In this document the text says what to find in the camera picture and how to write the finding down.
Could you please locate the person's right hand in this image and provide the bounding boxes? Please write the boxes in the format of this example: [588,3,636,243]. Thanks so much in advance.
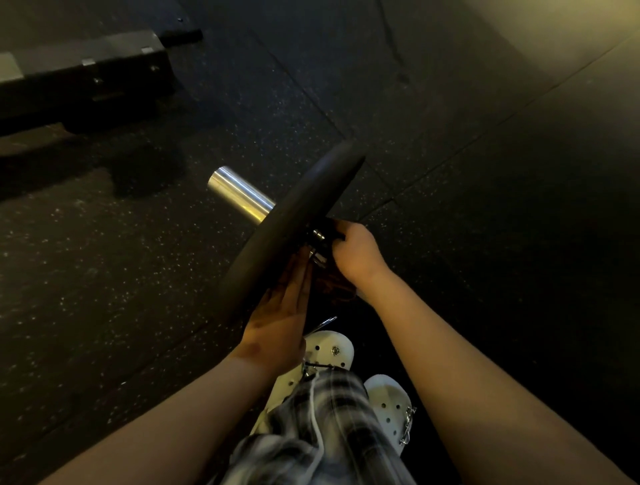
[330,220,392,291]

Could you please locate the silver shoe chain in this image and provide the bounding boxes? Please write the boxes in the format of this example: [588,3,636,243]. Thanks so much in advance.
[399,406,418,446]

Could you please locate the person's left forearm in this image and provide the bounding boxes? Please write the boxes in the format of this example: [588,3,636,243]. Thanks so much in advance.
[39,344,282,485]

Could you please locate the person's right forearm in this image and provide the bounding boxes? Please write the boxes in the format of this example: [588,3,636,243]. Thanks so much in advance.
[356,267,637,485]

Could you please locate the silver steel barbell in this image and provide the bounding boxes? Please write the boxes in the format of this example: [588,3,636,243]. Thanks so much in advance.
[207,166,346,266]

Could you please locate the white trouser drawstring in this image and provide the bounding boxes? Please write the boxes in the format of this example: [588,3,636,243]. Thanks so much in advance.
[303,374,325,481]

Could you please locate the black gym machine base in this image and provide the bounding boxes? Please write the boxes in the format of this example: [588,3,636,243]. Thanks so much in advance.
[0,28,204,137]

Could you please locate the white clog shoe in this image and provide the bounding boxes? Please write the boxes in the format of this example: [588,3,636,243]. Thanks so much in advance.
[363,375,417,457]
[249,330,355,436]

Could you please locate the black round weight plate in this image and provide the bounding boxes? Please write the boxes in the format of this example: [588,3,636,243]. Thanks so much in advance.
[216,139,367,326]

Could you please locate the black white plaid trousers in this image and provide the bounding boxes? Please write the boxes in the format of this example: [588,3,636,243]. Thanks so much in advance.
[219,369,417,485]

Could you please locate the person's left hand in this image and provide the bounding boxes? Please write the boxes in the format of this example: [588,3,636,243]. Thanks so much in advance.
[239,247,315,376]

